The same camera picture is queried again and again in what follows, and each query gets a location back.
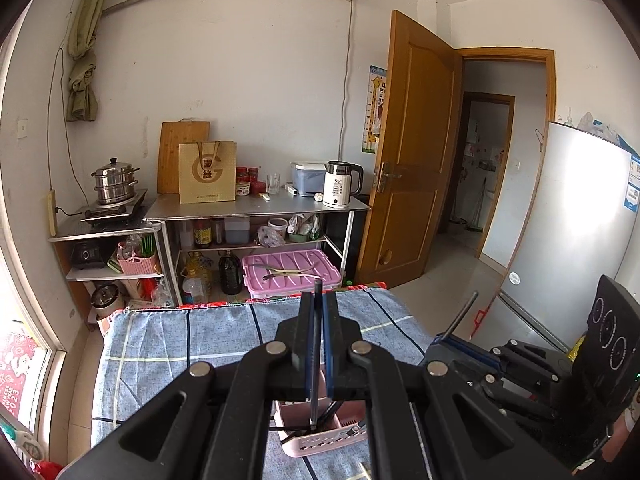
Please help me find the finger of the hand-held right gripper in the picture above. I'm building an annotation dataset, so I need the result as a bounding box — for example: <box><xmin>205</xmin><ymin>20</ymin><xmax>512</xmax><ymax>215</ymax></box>
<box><xmin>465</xmin><ymin>374</ymin><xmax>561</xmax><ymax>423</ymax></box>
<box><xmin>429</xmin><ymin>334</ymin><xmax>563</xmax><ymax>383</ymax></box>

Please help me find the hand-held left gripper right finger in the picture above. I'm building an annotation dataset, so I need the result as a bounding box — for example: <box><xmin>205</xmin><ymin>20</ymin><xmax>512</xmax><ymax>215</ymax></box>
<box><xmin>320</xmin><ymin>291</ymin><xmax>571</xmax><ymax>480</ymax></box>

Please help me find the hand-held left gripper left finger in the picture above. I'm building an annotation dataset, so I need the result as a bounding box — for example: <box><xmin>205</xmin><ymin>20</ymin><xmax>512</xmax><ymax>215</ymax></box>
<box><xmin>60</xmin><ymin>291</ymin><xmax>317</xmax><ymax>480</ymax></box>

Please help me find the pink utensil basket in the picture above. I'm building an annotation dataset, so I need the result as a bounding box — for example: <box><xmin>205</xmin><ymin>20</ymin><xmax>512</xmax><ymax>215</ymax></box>
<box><xmin>272</xmin><ymin>371</ymin><xmax>370</xmax><ymax>459</ymax></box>

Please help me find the pink lidded storage box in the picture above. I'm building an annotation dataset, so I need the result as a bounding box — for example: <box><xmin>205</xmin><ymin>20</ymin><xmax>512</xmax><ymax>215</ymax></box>
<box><xmin>242</xmin><ymin>248</ymin><xmax>343</xmax><ymax>297</ymax></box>

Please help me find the dark liquid bottle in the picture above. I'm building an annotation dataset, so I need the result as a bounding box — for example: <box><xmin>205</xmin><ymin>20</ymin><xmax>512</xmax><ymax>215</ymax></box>
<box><xmin>218</xmin><ymin>250</ymin><xmax>242</xmax><ymax>295</ymax></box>

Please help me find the silver refrigerator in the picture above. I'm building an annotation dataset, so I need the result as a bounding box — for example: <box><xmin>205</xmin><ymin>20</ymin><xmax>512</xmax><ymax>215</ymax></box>
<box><xmin>472</xmin><ymin>121</ymin><xmax>640</xmax><ymax>356</ymax></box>

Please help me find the yellow oil bottle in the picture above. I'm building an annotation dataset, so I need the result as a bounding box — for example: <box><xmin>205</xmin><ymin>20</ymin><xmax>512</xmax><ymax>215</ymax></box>
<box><xmin>186</xmin><ymin>251</ymin><xmax>213</xmax><ymax>305</ymax></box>

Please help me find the translucent blue container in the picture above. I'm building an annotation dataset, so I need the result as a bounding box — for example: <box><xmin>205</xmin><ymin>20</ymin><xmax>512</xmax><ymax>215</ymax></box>
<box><xmin>224</xmin><ymin>217</ymin><xmax>251</xmax><ymax>246</ymax></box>

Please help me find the blue plaid tablecloth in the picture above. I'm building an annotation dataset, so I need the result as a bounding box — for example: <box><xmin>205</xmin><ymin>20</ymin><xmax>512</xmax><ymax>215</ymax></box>
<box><xmin>91</xmin><ymin>287</ymin><xmax>436</xmax><ymax>480</ymax></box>

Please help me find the white electric kettle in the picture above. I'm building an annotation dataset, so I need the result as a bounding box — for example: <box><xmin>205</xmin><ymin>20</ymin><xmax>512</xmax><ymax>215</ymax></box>
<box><xmin>322</xmin><ymin>160</ymin><xmax>364</xmax><ymax>208</ymax></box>

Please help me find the stainless steel table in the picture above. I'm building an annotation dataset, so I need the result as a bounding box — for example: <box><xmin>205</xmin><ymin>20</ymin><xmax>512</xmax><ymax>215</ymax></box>
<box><xmin>142</xmin><ymin>192</ymin><xmax>372</xmax><ymax>306</ymax></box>

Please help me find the clear plastic storage container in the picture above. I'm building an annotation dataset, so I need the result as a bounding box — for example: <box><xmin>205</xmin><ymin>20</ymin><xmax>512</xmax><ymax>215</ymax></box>
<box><xmin>290</xmin><ymin>161</ymin><xmax>328</xmax><ymax>197</ymax></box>

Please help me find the pink woven basket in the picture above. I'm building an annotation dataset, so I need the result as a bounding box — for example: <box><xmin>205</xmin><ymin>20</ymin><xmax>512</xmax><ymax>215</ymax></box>
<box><xmin>116</xmin><ymin>252</ymin><xmax>161</xmax><ymax>277</ymax></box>

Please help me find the tan paper bag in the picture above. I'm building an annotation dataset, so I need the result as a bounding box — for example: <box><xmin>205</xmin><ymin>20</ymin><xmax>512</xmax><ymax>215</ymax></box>
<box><xmin>178</xmin><ymin>140</ymin><xmax>237</xmax><ymax>205</ymax></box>

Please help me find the metal pot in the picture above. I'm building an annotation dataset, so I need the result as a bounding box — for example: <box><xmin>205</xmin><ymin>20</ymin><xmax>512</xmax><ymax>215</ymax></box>
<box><xmin>90</xmin><ymin>284</ymin><xmax>125</xmax><ymax>318</ymax></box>

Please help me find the plastic bag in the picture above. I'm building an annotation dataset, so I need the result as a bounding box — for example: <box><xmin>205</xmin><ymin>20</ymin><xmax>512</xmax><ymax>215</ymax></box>
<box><xmin>577</xmin><ymin>111</ymin><xmax>621</xmax><ymax>143</ymax></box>

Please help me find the wooden door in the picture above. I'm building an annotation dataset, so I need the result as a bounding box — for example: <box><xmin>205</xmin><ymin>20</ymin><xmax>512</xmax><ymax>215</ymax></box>
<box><xmin>356</xmin><ymin>10</ymin><xmax>463</xmax><ymax>288</ymax></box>

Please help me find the wooden cutting board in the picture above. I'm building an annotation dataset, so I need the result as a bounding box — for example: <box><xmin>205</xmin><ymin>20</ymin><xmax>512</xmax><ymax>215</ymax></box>
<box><xmin>157</xmin><ymin>119</ymin><xmax>211</xmax><ymax>195</ymax></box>

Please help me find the low metal shelf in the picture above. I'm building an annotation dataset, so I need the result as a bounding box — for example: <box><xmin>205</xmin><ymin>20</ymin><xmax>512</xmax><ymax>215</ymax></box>
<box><xmin>48</xmin><ymin>220</ymin><xmax>173</xmax><ymax>311</ymax></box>

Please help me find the black blender base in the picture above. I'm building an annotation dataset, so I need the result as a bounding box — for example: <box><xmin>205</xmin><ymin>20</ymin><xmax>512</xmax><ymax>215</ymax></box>
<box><xmin>70</xmin><ymin>240</ymin><xmax>105</xmax><ymax>268</ymax></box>

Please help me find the black induction cooker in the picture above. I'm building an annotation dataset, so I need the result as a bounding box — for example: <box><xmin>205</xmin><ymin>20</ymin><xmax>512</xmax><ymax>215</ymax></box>
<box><xmin>80</xmin><ymin>189</ymin><xmax>149</xmax><ymax>224</ymax></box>

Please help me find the stainless steamer pot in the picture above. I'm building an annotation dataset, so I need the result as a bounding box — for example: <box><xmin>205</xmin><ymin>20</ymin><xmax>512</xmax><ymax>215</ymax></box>
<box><xmin>91</xmin><ymin>157</ymin><xmax>140</xmax><ymax>206</ymax></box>

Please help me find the red printed poster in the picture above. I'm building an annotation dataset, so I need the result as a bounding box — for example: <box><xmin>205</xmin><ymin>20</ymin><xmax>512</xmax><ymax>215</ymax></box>
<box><xmin>0</xmin><ymin>332</ymin><xmax>53</xmax><ymax>423</ymax></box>

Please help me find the olive tied curtain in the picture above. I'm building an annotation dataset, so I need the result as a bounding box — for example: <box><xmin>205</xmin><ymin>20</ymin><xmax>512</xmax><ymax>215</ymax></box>
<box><xmin>66</xmin><ymin>0</ymin><xmax>123</xmax><ymax>122</ymax></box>

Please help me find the wall height chart poster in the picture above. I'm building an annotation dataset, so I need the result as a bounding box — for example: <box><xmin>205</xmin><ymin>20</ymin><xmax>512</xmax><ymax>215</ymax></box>
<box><xmin>361</xmin><ymin>65</ymin><xmax>388</xmax><ymax>153</ymax></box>

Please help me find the white wall cable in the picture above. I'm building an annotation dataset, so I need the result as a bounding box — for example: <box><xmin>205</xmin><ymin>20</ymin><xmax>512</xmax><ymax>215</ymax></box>
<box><xmin>339</xmin><ymin>0</ymin><xmax>355</xmax><ymax>162</ymax></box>

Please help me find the wooden door frame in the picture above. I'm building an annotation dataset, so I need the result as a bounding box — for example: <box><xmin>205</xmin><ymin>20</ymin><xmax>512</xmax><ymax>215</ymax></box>
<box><xmin>452</xmin><ymin>47</ymin><xmax>557</xmax><ymax>261</ymax></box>

